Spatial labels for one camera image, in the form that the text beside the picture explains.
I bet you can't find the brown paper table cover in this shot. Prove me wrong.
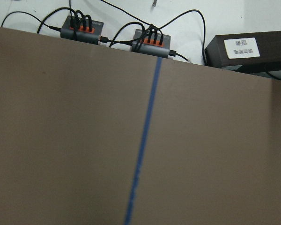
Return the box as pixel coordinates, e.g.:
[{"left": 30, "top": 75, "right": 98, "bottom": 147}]
[{"left": 0, "top": 27, "right": 281, "bottom": 225}]

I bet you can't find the near black orange hub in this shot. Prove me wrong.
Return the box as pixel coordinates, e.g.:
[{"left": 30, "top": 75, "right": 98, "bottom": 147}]
[{"left": 131, "top": 29, "right": 172, "bottom": 58}]

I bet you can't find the black orange hub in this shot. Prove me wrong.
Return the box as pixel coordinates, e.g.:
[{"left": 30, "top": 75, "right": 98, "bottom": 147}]
[
  {"left": 131, "top": 29, "right": 172, "bottom": 58},
  {"left": 60, "top": 16, "right": 104, "bottom": 45}
]

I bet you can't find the far black orange hub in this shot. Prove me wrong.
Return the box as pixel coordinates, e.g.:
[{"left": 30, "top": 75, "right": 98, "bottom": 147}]
[{"left": 60, "top": 16, "right": 104, "bottom": 45}]

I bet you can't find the black box with label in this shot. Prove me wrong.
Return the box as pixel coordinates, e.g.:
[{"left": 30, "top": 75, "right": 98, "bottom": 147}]
[{"left": 205, "top": 31, "right": 281, "bottom": 73}]

